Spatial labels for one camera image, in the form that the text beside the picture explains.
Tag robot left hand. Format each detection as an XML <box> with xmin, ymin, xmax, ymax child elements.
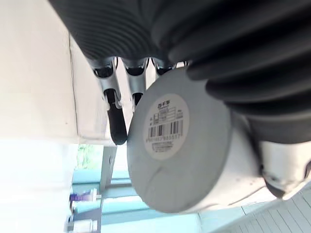
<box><xmin>48</xmin><ymin>0</ymin><xmax>311</xmax><ymax>200</ymax></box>

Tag grey cup with barcode label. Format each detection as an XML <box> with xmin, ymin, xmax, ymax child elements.
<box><xmin>126</xmin><ymin>63</ymin><xmax>270</xmax><ymax>214</ymax></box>

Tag purple and white bottle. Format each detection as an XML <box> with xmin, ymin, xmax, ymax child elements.
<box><xmin>69</xmin><ymin>188</ymin><xmax>103</xmax><ymax>202</ymax></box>

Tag grey window frame post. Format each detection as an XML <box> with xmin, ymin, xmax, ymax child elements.
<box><xmin>100</xmin><ymin>145</ymin><xmax>118</xmax><ymax>193</ymax></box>

